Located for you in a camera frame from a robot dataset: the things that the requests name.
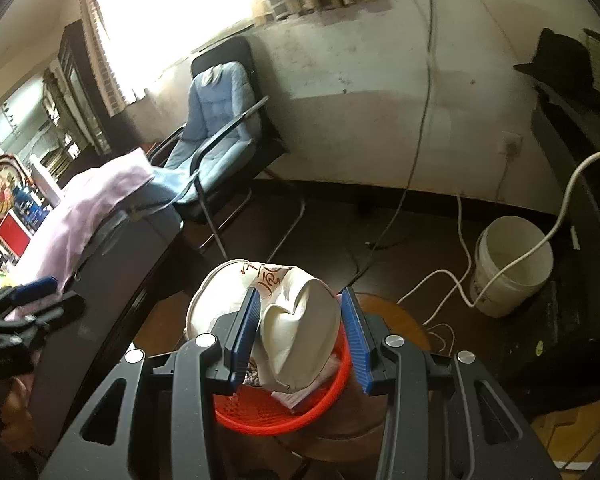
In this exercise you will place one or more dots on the silver metal bottle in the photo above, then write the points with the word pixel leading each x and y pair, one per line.
pixel 45 181

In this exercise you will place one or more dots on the black hat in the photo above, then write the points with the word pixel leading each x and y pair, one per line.
pixel 563 64

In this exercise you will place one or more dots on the red plastic mesh basket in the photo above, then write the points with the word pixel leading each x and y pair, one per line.
pixel 257 412

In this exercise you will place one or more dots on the red flat box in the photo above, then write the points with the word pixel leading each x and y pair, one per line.
pixel 14 234

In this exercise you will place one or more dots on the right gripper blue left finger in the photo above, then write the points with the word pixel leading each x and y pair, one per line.
pixel 240 338

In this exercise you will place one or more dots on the blue fish oil bottle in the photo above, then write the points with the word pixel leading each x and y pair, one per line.
pixel 27 209

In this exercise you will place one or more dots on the purple tablecloth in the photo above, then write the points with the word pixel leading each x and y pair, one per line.
pixel 86 201

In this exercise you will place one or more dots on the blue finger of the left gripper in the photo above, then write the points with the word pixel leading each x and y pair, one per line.
pixel 36 290
pixel 52 313

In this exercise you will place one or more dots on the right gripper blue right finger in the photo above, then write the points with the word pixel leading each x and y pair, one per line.
pixel 363 349

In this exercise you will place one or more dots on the blue cushioned office chair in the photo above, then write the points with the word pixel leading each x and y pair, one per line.
pixel 226 142

